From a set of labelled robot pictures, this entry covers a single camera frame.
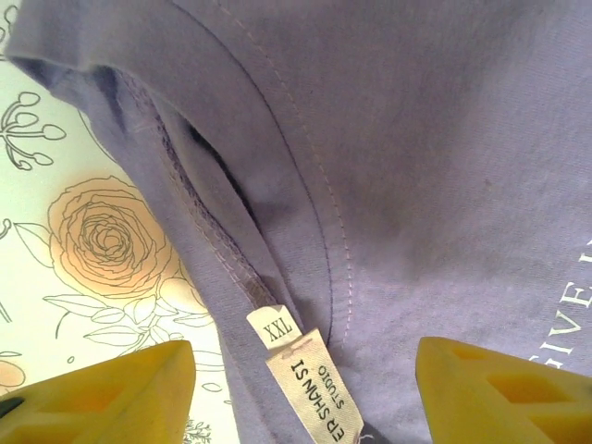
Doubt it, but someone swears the floral table cover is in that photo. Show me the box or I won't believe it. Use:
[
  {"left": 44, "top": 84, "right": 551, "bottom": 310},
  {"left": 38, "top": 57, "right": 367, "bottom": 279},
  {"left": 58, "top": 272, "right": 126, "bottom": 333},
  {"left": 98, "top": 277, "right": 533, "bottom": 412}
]
[{"left": 0, "top": 0, "right": 260, "bottom": 444}]

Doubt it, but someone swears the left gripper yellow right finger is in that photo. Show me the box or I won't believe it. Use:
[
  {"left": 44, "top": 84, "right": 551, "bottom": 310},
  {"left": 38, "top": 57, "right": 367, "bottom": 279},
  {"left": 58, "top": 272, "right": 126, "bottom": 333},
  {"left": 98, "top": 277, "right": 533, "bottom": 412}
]
[{"left": 414, "top": 336, "right": 592, "bottom": 444}]

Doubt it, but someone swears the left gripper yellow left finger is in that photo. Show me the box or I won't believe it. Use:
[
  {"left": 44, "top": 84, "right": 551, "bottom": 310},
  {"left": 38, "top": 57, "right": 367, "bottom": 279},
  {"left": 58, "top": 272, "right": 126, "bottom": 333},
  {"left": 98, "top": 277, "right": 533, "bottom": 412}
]
[{"left": 0, "top": 339, "right": 198, "bottom": 444}]

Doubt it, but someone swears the purple t-shirt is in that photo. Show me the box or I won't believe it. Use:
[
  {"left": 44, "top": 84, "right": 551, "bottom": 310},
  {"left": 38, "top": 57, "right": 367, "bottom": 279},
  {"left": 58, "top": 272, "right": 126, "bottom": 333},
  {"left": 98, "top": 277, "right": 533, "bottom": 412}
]
[{"left": 8, "top": 0, "right": 592, "bottom": 444}]

